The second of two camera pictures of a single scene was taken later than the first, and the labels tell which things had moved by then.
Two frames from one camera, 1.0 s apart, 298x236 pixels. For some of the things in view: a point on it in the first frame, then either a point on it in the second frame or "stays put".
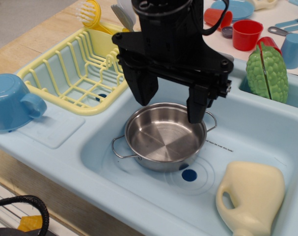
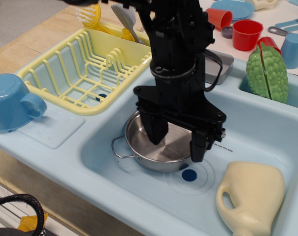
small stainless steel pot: x=162 y=137 stays put
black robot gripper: x=173 y=41 → x=179 y=93
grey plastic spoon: x=119 y=12 stays put
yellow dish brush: x=89 y=12 stays put
